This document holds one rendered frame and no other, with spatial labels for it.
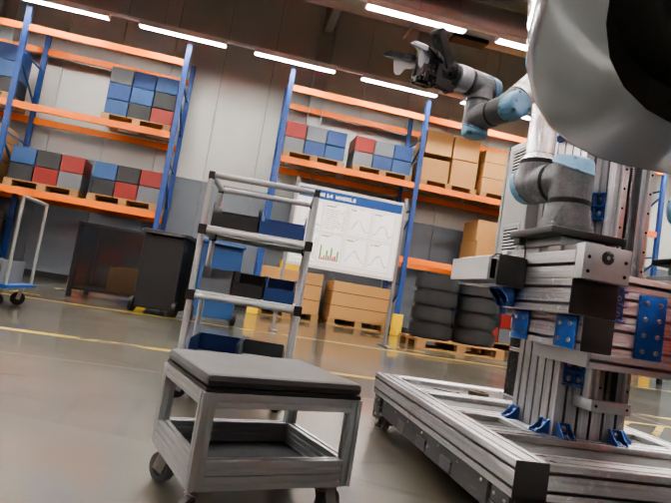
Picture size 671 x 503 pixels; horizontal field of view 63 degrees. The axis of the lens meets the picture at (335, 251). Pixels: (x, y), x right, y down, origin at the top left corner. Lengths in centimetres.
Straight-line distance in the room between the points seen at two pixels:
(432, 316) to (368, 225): 191
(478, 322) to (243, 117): 643
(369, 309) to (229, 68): 575
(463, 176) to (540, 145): 962
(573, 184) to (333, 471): 100
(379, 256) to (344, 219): 66
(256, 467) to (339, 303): 919
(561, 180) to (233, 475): 115
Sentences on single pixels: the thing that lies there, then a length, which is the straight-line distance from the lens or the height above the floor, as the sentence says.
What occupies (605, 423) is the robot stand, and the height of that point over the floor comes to 29.
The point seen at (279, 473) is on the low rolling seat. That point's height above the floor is 13.
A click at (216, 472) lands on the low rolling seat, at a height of 14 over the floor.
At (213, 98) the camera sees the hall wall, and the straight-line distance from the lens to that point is 1201.
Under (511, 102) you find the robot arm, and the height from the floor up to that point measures 111.
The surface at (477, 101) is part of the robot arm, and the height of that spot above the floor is 116.
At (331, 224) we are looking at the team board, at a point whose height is 143.
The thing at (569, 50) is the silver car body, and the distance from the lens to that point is 52.
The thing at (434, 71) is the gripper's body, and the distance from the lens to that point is 163.
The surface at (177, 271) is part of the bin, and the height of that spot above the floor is 53.
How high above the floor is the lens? 54
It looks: 5 degrees up
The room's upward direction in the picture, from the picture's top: 9 degrees clockwise
